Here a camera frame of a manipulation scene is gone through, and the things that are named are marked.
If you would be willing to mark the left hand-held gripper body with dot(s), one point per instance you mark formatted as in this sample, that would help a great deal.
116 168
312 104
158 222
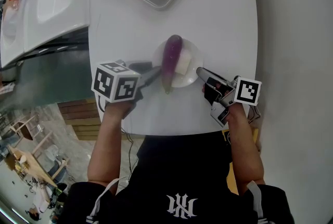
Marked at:
114 85

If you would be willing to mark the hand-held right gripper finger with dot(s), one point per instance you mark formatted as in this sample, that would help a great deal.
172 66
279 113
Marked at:
209 76

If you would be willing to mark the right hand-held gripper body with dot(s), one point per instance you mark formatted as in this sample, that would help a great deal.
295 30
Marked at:
247 91

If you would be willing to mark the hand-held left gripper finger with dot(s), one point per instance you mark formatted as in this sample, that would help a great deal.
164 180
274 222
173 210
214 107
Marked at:
141 65
152 76

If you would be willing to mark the white round plate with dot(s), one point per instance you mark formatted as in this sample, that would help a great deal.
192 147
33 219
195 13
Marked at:
195 62

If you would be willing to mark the purple eggplant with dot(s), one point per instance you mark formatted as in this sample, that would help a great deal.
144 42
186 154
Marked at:
170 62

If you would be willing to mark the person's left forearm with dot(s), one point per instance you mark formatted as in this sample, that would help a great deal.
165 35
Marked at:
108 147

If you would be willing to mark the person's right forearm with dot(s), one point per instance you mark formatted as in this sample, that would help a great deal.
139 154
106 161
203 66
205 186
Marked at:
243 152

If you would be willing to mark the white round table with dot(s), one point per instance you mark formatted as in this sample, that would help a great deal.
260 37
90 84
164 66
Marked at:
130 30

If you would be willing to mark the white rectangular block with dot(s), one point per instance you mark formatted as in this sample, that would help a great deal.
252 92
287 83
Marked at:
184 62

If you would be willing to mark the dark metal sink stand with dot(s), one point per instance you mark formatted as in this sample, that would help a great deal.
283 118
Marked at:
65 41

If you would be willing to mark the black shirt with white emblem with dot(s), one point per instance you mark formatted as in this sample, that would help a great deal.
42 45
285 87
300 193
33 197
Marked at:
177 165

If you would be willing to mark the wooden stool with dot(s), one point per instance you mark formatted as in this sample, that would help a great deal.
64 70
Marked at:
24 128

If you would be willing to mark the white sink with oval bowl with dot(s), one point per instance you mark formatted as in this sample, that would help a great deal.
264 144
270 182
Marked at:
54 2

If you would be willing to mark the wooden work table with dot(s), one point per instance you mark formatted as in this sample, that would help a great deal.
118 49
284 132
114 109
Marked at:
33 165

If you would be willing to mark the white sink countertop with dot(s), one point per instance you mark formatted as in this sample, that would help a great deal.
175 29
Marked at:
11 33

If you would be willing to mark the orange item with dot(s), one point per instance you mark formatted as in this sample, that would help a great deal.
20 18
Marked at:
13 0

